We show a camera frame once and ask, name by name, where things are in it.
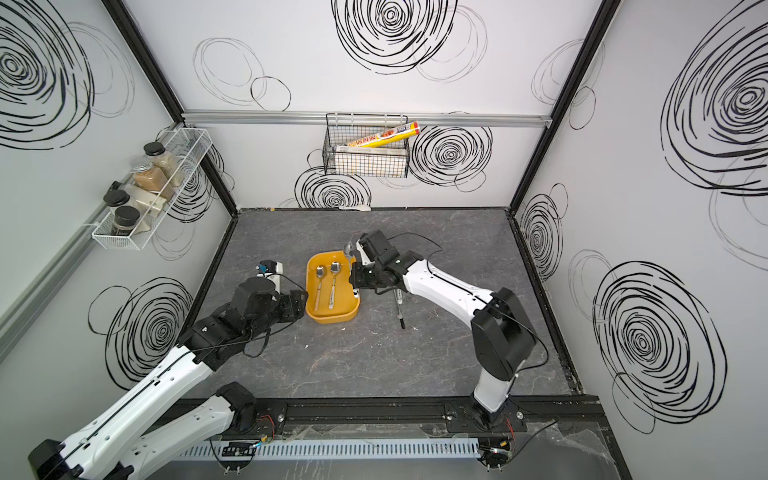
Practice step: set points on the yellow foil wrap box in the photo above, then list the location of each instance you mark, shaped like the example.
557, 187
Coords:
388, 136

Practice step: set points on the black wire wall basket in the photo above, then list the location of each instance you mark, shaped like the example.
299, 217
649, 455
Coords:
339, 158

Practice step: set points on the silver spoon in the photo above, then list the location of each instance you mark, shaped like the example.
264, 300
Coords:
320, 274
335, 269

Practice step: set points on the patterned handle spoon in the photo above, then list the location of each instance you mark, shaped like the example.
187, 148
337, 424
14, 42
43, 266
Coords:
350, 252

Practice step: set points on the spice jar black lid far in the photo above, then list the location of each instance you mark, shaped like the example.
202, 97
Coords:
164, 159

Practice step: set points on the brown spice jar clear lid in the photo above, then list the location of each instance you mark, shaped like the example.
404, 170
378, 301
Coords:
150, 178

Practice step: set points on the white slotted cable duct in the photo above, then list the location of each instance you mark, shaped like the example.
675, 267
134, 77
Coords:
338, 449

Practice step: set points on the dark spice jar black lid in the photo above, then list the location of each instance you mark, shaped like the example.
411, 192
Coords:
116, 198

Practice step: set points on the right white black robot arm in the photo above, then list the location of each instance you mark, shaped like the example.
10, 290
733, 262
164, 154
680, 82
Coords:
502, 334

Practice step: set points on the black handle spoon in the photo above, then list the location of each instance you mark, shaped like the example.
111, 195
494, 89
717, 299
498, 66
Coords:
398, 294

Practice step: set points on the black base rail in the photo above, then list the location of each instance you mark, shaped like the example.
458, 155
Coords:
454, 414

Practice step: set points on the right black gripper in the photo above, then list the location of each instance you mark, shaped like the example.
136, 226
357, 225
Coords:
358, 281

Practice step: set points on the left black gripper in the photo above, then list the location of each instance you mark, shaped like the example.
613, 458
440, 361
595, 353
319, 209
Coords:
293, 303

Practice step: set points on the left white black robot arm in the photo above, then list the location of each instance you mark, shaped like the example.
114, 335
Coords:
124, 442

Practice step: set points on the clear acrylic wall shelf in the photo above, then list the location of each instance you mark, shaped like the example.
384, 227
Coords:
163, 199

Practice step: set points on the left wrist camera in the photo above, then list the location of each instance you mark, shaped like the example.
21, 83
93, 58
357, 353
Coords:
271, 270

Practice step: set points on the yellow plastic storage box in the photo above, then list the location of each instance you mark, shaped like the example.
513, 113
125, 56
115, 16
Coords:
347, 301

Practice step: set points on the front spice jar black lid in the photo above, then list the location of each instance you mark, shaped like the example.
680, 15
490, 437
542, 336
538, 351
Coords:
125, 220

